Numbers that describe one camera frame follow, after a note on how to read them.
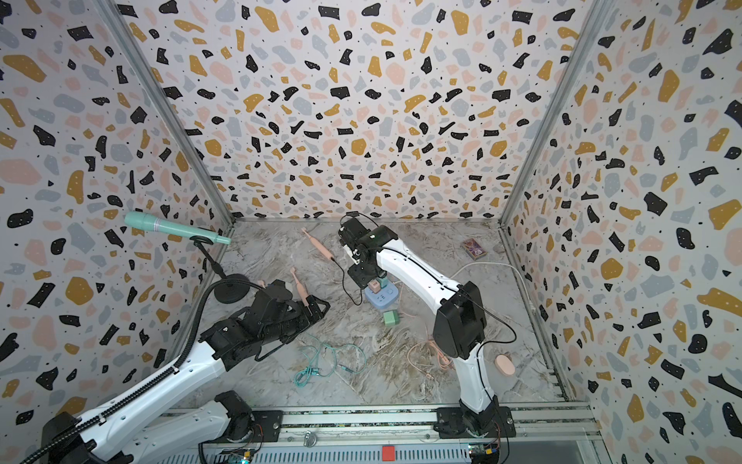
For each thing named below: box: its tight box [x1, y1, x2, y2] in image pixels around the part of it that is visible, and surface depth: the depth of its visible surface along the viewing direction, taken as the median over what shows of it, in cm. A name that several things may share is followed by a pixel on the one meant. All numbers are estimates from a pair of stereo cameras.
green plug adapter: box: [382, 309, 404, 326], surface depth 94 cm
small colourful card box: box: [462, 237, 488, 261], surface depth 115 cm
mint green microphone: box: [123, 211, 232, 245], surface depth 75 cm
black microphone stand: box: [190, 234, 251, 305], surface depth 99 cm
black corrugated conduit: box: [19, 278, 257, 464], surface depth 44 cm
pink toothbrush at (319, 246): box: [301, 227, 335, 261], surface depth 113 cm
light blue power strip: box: [364, 282, 400, 310], surface depth 99 cm
